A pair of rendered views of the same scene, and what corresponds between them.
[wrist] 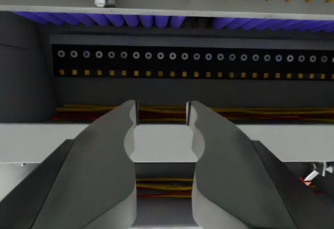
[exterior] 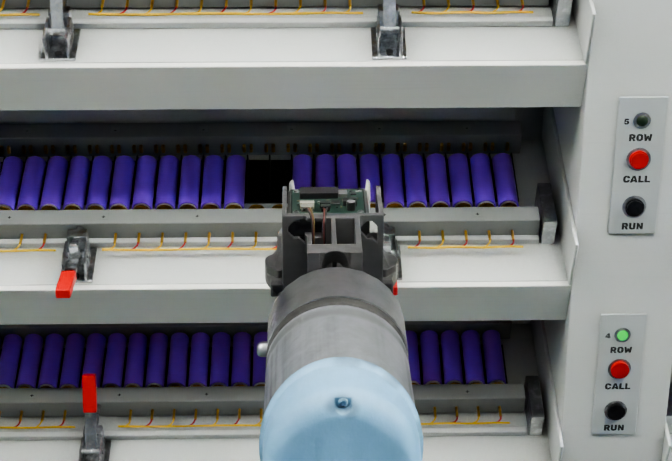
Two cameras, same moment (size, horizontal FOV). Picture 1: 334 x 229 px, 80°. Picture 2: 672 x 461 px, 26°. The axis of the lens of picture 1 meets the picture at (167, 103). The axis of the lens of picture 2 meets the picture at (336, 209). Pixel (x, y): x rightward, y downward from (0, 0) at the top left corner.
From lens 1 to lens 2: 1.09 m
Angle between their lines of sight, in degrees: 53
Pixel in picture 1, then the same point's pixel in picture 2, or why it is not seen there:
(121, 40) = (393, 113)
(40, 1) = (458, 224)
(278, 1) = (195, 232)
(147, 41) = (348, 113)
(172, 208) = not seen: outside the picture
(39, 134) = (490, 96)
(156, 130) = (332, 102)
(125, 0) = not seen: hidden behind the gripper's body
